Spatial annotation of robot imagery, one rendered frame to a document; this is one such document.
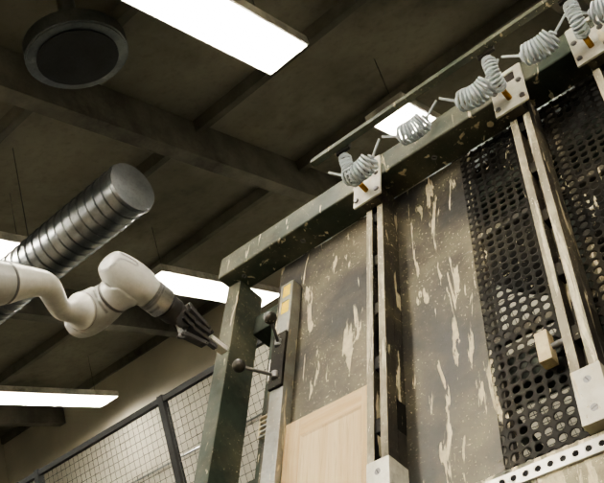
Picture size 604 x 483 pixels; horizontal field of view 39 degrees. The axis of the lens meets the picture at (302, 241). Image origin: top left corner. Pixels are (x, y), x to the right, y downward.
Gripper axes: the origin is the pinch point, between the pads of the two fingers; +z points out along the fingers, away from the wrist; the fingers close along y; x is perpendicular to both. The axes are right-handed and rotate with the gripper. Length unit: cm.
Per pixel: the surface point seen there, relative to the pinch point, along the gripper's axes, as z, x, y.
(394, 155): 5, 61, -46
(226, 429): 14.3, -6.9, 18.1
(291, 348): 13.5, 17.1, 1.1
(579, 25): -4, 125, -33
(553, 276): 8, 99, 30
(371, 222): 8, 50, -25
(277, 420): 11.5, 16.2, 27.3
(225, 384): 11.4, -6.9, 3.6
